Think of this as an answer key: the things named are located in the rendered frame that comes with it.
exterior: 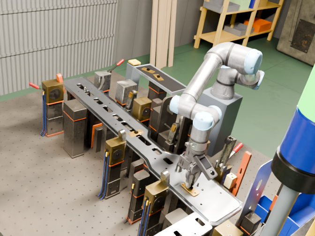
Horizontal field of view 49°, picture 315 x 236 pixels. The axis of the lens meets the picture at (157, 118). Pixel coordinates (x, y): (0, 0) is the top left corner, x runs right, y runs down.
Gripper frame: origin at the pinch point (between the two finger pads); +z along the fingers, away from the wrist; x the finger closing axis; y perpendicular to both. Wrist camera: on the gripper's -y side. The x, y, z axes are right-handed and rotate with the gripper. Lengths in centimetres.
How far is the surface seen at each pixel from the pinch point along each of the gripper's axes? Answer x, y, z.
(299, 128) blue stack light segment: 61, -56, -83
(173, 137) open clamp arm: -17.2, 30.9, -1.0
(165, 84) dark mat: -36, 61, -14
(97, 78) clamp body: -17, 105, -3
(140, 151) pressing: 2.4, 32.8, 1.8
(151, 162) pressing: 3.4, 23.5, 2.0
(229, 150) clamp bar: -19.4, -1.7, -13.5
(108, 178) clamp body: 16.0, 39.5, 18.2
